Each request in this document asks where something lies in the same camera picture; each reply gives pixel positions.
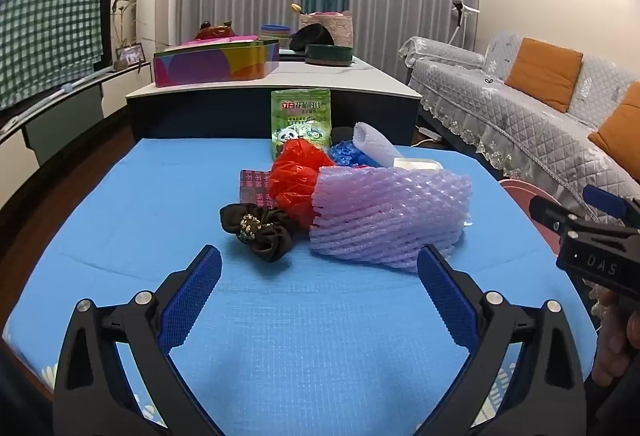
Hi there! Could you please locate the pink plastic bin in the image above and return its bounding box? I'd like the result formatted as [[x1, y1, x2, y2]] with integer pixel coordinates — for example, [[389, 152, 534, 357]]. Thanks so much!
[[500, 179, 566, 257]]

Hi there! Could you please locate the grey quilted sofa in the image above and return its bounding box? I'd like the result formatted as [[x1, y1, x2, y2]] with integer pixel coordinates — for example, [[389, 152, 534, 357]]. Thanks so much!
[[399, 30, 640, 237]]

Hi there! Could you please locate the black hat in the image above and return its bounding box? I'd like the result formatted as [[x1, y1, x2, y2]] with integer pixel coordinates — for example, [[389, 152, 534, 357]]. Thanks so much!
[[289, 25, 335, 52]]

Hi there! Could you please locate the dark pink printed wrapper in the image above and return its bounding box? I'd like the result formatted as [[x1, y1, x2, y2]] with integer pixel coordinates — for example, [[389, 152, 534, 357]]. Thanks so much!
[[239, 169, 273, 207]]

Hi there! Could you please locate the brown hair scrunchie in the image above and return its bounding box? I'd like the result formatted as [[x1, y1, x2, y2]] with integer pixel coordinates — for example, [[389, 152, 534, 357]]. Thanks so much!
[[220, 203, 297, 263]]

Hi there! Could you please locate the orange cushion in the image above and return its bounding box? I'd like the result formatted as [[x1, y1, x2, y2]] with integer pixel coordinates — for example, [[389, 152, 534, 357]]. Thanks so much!
[[504, 38, 584, 113], [587, 81, 640, 169]]

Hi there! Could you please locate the blue mat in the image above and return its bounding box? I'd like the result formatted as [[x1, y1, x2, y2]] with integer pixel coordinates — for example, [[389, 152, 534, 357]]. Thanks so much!
[[0, 137, 601, 436]]

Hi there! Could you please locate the white foam net tube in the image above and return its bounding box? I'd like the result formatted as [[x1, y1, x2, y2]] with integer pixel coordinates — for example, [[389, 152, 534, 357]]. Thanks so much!
[[352, 121, 401, 167]]

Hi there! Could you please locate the person's right hand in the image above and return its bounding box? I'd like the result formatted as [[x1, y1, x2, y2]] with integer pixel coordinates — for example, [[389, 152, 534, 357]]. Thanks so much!
[[592, 289, 640, 382]]

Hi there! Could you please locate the green printed packet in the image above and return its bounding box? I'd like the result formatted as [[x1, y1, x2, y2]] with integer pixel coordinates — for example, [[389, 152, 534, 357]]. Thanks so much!
[[270, 88, 332, 162]]

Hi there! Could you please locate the bamboo plant in vase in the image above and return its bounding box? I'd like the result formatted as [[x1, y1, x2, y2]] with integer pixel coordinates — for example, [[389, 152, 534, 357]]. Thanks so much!
[[111, 0, 138, 60]]

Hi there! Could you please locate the black television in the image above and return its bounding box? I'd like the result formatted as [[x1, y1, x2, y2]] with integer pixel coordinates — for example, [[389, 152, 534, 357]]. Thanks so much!
[[0, 0, 113, 112]]

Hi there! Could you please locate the pink paper envelope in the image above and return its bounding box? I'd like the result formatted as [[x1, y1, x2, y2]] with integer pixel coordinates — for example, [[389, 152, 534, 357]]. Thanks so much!
[[180, 35, 261, 48]]

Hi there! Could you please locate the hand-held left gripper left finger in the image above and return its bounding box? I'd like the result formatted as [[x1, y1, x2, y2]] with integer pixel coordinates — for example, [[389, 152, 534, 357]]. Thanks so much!
[[52, 245, 223, 436]]

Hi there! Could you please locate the blue crinkled plastic wrapper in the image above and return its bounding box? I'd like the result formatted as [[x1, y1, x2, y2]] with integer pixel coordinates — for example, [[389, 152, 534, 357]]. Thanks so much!
[[327, 139, 383, 168]]

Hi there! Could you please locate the red plastic bag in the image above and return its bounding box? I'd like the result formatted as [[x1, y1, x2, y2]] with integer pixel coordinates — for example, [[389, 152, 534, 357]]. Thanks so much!
[[266, 139, 336, 231]]

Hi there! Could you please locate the small photo frame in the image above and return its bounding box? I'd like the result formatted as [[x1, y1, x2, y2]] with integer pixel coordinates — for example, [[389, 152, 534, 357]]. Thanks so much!
[[116, 44, 146, 66]]

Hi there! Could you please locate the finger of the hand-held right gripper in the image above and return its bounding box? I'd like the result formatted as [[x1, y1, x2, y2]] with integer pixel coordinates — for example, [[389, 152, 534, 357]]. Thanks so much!
[[582, 185, 640, 227], [530, 195, 588, 237]]

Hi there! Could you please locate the brown teapot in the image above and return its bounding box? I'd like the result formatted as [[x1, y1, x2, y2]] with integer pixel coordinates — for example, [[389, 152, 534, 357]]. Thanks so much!
[[195, 20, 233, 40]]

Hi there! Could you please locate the white rod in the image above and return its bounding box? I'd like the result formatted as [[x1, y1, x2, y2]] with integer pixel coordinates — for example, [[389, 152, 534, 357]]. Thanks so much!
[[0, 66, 117, 133]]

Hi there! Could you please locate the stack of coloured bowls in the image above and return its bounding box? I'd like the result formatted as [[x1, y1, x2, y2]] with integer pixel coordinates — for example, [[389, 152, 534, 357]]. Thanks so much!
[[260, 24, 292, 48]]

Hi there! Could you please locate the pink fabric basket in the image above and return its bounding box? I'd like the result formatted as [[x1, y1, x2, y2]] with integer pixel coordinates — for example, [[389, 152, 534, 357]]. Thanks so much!
[[299, 10, 354, 48]]

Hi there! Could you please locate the television cabinet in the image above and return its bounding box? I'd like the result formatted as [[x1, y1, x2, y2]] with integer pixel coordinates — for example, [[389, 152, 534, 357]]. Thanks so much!
[[0, 61, 153, 167]]

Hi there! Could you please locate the colourful tin box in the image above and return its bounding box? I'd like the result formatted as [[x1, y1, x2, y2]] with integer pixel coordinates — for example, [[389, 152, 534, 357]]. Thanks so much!
[[152, 40, 281, 88]]

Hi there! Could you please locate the purple foam fruit net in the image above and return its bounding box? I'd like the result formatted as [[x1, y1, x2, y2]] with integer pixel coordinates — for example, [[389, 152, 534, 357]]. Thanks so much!
[[308, 165, 473, 270]]

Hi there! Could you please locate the white-topped coffee table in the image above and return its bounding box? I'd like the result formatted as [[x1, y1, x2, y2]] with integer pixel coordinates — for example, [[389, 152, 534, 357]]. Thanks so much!
[[125, 54, 420, 147]]

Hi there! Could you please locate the white floor lamp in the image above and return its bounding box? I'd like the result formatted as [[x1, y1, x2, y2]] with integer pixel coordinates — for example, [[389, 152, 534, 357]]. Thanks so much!
[[450, 0, 481, 47]]

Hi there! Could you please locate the green checked cloth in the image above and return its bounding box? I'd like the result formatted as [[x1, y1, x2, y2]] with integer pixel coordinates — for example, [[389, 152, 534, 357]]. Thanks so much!
[[0, 0, 103, 109]]

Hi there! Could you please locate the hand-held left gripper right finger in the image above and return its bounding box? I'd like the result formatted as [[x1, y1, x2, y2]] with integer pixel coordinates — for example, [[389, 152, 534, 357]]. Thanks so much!
[[416, 243, 587, 436]]

